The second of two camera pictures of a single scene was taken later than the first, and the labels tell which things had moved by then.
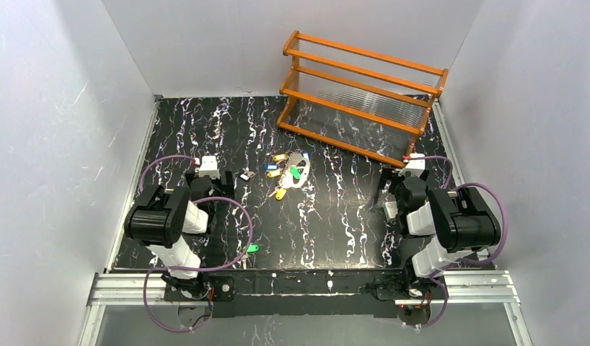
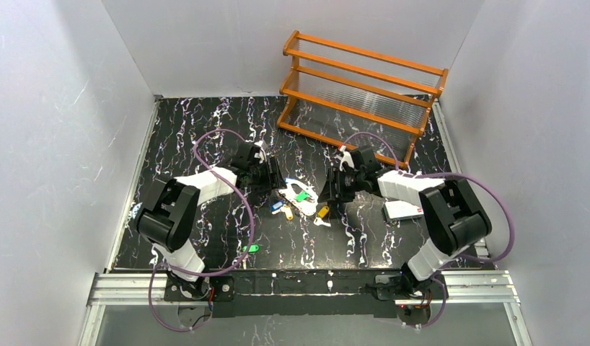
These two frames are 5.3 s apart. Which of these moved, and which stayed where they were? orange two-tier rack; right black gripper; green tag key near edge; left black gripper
Moved: left black gripper; right black gripper
Stayed: orange two-tier rack; green tag key near edge
